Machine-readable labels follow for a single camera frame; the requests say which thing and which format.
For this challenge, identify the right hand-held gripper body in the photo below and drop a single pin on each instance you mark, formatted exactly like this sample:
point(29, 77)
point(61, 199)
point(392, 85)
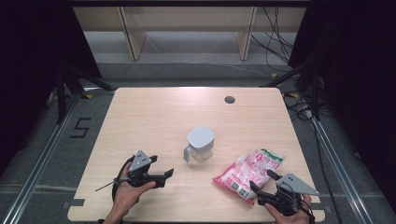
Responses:
point(294, 185)

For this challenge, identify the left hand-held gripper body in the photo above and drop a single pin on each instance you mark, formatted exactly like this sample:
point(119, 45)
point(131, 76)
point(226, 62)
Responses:
point(140, 161)

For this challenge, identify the pink and white sugar bag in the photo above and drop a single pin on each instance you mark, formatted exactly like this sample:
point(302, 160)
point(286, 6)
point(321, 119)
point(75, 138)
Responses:
point(246, 171)

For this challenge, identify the clear jar with grey lid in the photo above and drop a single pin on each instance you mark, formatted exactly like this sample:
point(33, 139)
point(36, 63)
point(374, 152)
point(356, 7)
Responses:
point(200, 138)

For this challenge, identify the person's right hand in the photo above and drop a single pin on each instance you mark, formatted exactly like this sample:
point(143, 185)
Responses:
point(289, 219)

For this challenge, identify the person's left hand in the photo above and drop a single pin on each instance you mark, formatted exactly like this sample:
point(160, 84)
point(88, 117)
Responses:
point(126, 194)

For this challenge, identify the black metal stand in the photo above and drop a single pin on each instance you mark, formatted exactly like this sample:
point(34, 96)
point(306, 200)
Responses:
point(315, 93)
point(62, 93)

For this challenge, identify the black curtain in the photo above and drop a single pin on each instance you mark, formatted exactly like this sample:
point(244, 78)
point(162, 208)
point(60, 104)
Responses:
point(31, 62)
point(358, 77)

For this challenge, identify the light wooden shelf unit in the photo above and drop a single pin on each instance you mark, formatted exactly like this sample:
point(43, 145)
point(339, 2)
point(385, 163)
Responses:
point(186, 18)

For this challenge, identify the aluminium floor rail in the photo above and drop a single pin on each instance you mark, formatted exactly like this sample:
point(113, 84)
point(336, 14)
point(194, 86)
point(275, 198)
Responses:
point(37, 168)
point(339, 168)

